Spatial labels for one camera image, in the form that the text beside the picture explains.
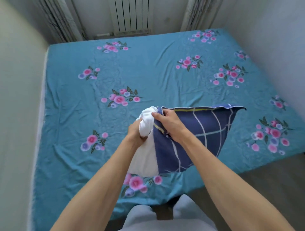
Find person's left hand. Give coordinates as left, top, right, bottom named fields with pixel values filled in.
left=126, top=118, right=149, bottom=146

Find person's right hand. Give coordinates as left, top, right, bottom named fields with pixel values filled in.
left=152, top=109, right=191, bottom=144

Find white pillow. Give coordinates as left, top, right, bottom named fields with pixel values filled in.
left=127, top=106, right=160, bottom=178

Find navy checked pillowcase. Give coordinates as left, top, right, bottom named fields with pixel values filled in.
left=152, top=104, right=246, bottom=174

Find person's right forearm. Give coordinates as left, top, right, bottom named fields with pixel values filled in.
left=173, top=132, right=296, bottom=231

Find person's left forearm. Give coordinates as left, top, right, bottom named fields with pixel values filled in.
left=51, top=136, right=143, bottom=231

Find blue floral bed sheet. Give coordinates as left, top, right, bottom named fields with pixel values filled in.
left=30, top=29, right=305, bottom=231

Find person's light grey trousers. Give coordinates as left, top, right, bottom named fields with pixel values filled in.
left=118, top=194, right=218, bottom=231

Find white mattress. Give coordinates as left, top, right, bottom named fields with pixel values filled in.
left=27, top=48, right=49, bottom=231

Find white radiator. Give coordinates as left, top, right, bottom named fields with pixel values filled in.
left=110, top=0, right=153, bottom=36

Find patterned white curtain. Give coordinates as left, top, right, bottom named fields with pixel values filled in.
left=33, top=0, right=84, bottom=44
left=180, top=0, right=223, bottom=32

